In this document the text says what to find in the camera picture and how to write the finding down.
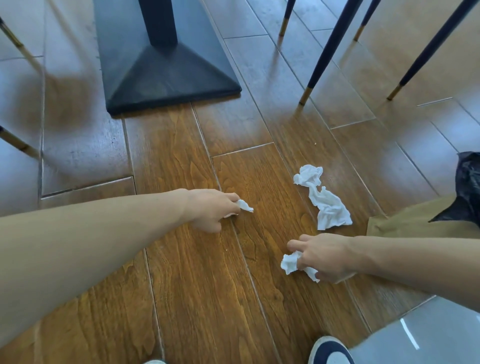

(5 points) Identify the small white tissue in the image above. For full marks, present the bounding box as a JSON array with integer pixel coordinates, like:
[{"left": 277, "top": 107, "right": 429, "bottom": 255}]
[{"left": 224, "top": 199, "right": 254, "bottom": 218}]

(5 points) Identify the black plastic bag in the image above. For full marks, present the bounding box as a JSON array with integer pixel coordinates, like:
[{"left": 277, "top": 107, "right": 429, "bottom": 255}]
[{"left": 429, "top": 151, "right": 480, "bottom": 223}]

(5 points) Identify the person's right hand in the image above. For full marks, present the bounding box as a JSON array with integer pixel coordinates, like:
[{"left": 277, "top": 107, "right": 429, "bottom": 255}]
[{"left": 287, "top": 233, "right": 363, "bottom": 284}]

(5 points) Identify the person's right forearm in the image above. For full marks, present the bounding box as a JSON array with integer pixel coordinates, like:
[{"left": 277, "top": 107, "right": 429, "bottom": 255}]
[{"left": 354, "top": 236, "right": 480, "bottom": 314}]

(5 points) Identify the person's left forearm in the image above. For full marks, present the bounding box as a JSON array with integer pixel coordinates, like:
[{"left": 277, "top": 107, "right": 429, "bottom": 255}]
[{"left": 0, "top": 189, "right": 188, "bottom": 349}]

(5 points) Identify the person's left hand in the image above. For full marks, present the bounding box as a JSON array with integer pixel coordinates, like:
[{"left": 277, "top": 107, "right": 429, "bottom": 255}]
[{"left": 185, "top": 188, "right": 241, "bottom": 233}]

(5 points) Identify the dark chair leg gold tip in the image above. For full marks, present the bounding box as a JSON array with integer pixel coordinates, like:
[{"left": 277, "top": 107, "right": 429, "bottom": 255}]
[
  {"left": 353, "top": 0, "right": 382, "bottom": 42},
  {"left": 299, "top": 0, "right": 364, "bottom": 107},
  {"left": 278, "top": 0, "right": 297, "bottom": 38},
  {"left": 387, "top": 0, "right": 479, "bottom": 101},
  {"left": 0, "top": 125, "right": 40, "bottom": 158},
  {"left": 0, "top": 17, "right": 43, "bottom": 71}
]

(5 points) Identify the black table base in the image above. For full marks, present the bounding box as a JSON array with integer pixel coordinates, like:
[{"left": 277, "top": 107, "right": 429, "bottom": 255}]
[{"left": 92, "top": 0, "right": 242, "bottom": 116}]

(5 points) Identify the long white crumpled tissue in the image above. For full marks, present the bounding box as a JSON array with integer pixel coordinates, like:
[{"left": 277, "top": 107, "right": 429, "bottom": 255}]
[{"left": 293, "top": 164, "right": 353, "bottom": 231}]

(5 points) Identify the brown paper bag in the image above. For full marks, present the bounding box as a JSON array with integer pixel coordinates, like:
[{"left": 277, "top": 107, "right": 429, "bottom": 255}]
[{"left": 366, "top": 194, "right": 480, "bottom": 238}]

